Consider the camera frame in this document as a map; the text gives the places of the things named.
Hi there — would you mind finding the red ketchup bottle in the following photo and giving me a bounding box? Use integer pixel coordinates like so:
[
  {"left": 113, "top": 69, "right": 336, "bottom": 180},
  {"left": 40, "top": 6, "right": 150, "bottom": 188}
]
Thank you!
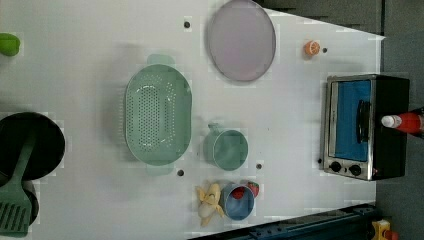
[{"left": 381, "top": 112, "right": 423, "bottom": 134}]

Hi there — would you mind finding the black toaster oven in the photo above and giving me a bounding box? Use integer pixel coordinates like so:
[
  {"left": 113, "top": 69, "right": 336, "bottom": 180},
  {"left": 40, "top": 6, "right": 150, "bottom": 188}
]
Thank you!
[{"left": 322, "top": 74, "right": 410, "bottom": 181}]

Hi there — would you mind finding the green mug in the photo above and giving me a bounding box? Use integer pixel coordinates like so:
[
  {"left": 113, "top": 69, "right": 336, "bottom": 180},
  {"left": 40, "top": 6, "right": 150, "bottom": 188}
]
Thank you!
[{"left": 203, "top": 123, "right": 249, "bottom": 171}]

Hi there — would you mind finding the green perforated colander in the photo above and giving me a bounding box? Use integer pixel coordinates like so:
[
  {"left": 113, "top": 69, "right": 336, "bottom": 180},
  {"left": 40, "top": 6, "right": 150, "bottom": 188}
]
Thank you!
[{"left": 124, "top": 54, "right": 192, "bottom": 176}]

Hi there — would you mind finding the toy banana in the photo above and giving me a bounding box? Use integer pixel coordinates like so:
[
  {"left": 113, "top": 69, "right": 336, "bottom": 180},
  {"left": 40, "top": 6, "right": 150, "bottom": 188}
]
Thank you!
[{"left": 196, "top": 183, "right": 224, "bottom": 227}]

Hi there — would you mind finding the toy strawberry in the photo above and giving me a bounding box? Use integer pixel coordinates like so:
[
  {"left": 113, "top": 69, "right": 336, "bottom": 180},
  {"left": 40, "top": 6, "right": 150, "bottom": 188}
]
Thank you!
[{"left": 247, "top": 181, "right": 260, "bottom": 197}]

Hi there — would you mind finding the blue cup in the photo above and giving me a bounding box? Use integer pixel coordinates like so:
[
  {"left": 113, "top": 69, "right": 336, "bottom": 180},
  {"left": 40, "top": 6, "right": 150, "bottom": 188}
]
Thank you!
[{"left": 219, "top": 183, "right": 255, "bottom": 221}]

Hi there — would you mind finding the grey round plate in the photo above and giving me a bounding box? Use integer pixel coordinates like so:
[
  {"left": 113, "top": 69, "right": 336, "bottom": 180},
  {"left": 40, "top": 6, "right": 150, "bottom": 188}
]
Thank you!
[{"left": 207, "top": 0, "right": 276, "bottom": 81}]

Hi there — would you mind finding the orange slice toy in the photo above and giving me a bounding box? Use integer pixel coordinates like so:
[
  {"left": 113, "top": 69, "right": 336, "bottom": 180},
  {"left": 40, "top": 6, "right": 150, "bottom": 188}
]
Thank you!
[{"left": 304, "top": 40, "right": 321, "bottom": 56}]

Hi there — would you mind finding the black frying pan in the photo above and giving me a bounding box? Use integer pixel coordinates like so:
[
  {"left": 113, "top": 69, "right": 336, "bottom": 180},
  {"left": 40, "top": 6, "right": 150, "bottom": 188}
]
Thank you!
[{"left": 0, "top": 111, "right": 66, "bottom": 183}]

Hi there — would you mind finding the green slotted spatula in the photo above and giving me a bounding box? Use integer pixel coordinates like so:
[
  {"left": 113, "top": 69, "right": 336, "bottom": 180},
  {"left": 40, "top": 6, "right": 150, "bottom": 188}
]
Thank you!
[{"left": 0, "top": 133, "right": 36, "bottom": 237}]

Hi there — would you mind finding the green round object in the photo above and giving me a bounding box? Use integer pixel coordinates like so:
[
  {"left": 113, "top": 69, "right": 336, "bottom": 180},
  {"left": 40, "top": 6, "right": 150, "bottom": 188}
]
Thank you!
[{"left": 0, "top": 33, "right": 21, "bottom": 56}]

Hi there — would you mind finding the blue metal frame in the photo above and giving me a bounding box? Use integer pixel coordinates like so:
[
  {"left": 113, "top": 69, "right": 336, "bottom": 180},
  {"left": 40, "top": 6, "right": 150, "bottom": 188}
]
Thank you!
[{"left": 191, "top": 204, "right": 381, "bottom": 240}]

